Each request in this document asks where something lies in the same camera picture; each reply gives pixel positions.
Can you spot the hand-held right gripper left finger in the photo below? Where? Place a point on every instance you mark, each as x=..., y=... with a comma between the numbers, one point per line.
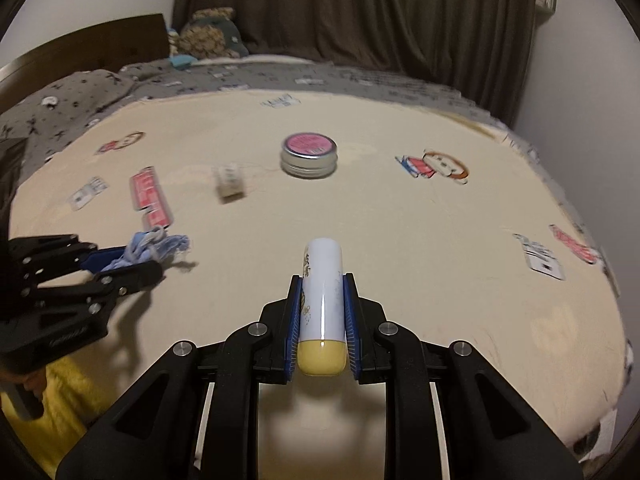
x=294, y=310

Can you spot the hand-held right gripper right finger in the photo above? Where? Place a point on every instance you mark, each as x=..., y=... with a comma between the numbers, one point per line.
x=351, y=320

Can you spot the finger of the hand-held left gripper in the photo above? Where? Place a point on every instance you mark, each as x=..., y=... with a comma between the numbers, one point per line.
x=100, y=260
x=135, y=275

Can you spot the white and yellow bottle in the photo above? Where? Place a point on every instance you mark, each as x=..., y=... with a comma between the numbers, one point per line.
x=322, y=300

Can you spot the blue scrunchie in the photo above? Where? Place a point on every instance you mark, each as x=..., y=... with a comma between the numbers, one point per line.
x=150, y=247

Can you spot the cream cartoon printed blanket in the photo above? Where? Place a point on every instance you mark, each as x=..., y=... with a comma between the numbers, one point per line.
x=450, y=260

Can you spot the small white jar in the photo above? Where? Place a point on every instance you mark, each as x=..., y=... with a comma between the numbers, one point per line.
x=229, y=182

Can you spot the pink lid metal tin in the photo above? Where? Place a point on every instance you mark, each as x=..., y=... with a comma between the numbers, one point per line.
x=307, y=146

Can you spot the small blue cloth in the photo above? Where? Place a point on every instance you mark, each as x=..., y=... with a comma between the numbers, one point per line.
x=181, y=61

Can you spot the wooden headboard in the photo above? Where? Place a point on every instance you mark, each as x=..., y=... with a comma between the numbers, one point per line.
x=100, y=45

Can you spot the patterned plush pillow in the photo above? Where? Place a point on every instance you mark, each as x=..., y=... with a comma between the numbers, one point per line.
x=210, y=35

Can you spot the brown curtain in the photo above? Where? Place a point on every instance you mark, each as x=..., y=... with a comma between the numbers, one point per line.
x=350, y=20

